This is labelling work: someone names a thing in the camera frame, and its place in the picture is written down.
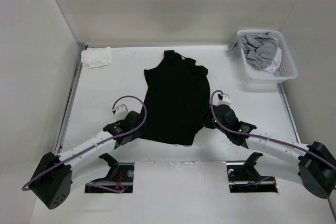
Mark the grey tank top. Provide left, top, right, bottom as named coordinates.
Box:
left=228, top=33, right=279, bottom=70

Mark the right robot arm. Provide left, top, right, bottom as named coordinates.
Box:
left=204, top=104, right=335, bottom=199

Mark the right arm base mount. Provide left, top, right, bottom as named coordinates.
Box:
left=226, top=152, right=278, bottom=193

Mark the white folded cloth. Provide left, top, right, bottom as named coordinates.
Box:
left=81, top=47, right=112, bottom=69

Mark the black tank top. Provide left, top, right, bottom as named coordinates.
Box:
left=141, top=50, right=210, bottom=146

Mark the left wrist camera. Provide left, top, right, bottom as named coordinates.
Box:
left=112, top=104, right=128, bottom=115

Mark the pink white garment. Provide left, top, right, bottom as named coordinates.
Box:
left=263, top=47, right=282, bottom=73

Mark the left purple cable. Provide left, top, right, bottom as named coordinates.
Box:
left=21, top=95, right=148, bottom=193

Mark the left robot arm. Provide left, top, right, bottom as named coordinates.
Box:
left=27, top=111, right=146, bottom=210

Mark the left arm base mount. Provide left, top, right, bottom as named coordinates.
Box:
left=85, top=154, right=135, bottom=194

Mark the white plastic basket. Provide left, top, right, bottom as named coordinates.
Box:
left=237, top=29, right=298, bottom=85

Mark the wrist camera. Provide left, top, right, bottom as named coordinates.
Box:
left=112, top=104, right=128, bottom=115
left=218, top=93, right=232, bottom=105

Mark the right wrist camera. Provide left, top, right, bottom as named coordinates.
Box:
left=218, top=93, right=232, bottom=105

